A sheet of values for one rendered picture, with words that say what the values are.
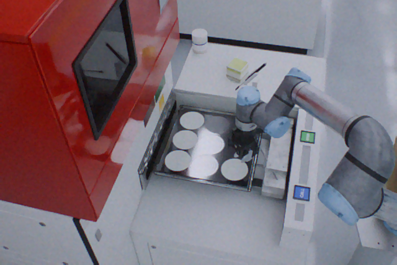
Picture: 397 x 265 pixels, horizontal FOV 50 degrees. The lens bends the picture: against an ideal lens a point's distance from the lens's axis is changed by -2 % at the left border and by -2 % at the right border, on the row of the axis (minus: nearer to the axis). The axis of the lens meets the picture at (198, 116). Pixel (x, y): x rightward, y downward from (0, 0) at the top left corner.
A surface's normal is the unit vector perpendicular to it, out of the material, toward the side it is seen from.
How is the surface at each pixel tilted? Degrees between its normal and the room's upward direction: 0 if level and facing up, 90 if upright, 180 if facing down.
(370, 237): 0
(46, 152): 90
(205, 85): 0
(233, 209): 0
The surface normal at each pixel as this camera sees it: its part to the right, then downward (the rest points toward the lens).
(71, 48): 0.97, 0.15
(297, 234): -0.24, 0.70
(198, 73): -0.03, -0.69
